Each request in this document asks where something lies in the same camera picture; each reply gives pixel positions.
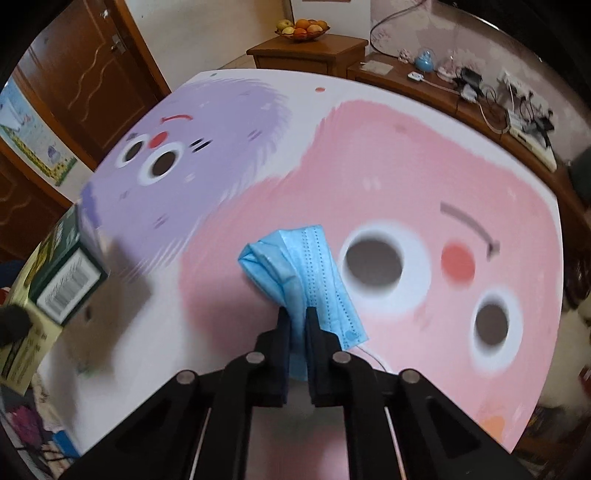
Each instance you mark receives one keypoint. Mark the green yellow cardboard box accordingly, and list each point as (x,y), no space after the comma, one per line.
(69,281)

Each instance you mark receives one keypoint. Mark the brown wooden door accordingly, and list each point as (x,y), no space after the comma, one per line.
(87,69)

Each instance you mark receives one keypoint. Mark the cartoon monster printed tablecloth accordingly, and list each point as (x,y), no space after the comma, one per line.
(415,161)

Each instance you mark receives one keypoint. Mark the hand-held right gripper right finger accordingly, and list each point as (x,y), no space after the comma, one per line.
(323,364)

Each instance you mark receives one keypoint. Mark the giraffe wall poster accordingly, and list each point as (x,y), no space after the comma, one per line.
(37,138)

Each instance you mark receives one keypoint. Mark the black charging dock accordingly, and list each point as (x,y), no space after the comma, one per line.
(468,83)

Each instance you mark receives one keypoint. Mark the wooden side cabinet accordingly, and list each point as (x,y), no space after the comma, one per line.
(304,55)

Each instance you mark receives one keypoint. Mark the small white square device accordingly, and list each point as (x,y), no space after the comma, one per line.
(415,77)

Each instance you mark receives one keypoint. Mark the white set-top box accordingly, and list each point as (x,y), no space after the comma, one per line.
(533,141)

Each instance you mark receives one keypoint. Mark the white wall power strip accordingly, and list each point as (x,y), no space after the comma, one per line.
(512,85)

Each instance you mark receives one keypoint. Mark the blue face mask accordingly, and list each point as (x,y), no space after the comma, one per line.
(300,263)

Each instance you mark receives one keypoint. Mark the grey square mat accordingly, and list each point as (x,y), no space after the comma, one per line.
(376,68)

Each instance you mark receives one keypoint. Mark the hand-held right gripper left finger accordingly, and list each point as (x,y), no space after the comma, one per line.
(277,355)

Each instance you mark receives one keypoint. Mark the clear pink dome ornament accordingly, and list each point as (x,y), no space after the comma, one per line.
(447,67)

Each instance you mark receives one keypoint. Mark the blue round night light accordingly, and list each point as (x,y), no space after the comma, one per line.
(424,61)

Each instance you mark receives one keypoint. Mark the bowl of fruit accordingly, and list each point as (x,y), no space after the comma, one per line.
(302,28)

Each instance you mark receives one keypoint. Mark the wooden television stand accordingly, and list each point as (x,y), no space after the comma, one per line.
(466,120)

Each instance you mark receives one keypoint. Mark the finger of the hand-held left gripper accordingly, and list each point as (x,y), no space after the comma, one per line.
(11,325)

